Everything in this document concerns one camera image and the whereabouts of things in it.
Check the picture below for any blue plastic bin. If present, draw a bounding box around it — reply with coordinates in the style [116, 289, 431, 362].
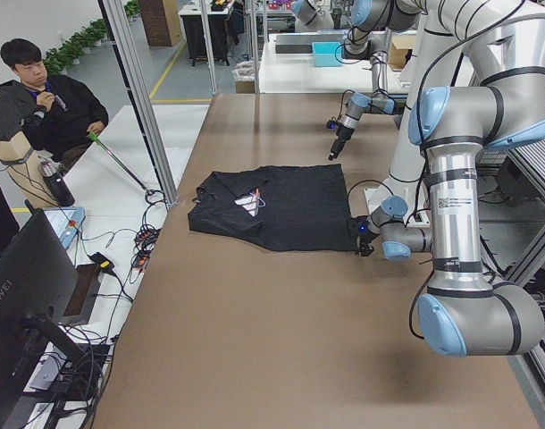
[312, 41, 343, 68]

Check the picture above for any black Huawei monitor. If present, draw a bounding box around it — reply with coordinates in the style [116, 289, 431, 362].
[0, 209, 84, 428]

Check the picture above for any grey orange usb hub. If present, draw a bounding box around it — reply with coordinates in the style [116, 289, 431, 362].
[134, 225, 161, 247]
[131, 253, 150, 272]

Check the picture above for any teach pendant blue grey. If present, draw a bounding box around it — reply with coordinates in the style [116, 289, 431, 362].
[44, 206, 86, 249]

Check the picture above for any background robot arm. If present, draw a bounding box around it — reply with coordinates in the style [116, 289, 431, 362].
[291, 0, 334, 32]

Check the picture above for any black power adapter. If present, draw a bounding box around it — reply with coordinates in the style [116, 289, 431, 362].
[88, 252, 114, 273]

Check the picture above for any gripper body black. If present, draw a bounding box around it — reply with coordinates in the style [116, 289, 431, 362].
[337, 124, 353, 141]
[357, 231, 376, 253]

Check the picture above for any aluminium frame post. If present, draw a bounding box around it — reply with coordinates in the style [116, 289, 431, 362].
[97, 0, 178, 207]

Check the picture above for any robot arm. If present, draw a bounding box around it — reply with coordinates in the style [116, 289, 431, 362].
[357, 1, 545, 357]
[326, 1, 421, 160]

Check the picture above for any black t-shirt with logo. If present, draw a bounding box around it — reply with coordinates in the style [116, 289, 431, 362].
[188, 164, 357, 252]

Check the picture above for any black water bottle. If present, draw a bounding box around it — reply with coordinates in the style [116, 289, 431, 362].
[40, 161, 75, 206]

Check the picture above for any cardboard box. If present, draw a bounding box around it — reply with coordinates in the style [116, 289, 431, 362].
[388, 34, 415, 70]

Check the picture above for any seated man in black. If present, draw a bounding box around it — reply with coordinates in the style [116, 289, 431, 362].
[0, 38, 109, 172]

